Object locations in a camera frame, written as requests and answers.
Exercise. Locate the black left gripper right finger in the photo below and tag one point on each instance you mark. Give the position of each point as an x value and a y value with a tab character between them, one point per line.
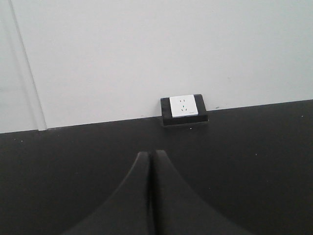
178	210

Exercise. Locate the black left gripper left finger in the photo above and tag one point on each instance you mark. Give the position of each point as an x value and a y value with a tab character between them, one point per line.
126	210

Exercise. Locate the white socket in black box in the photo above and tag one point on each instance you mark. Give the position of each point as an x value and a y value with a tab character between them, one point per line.
183	110

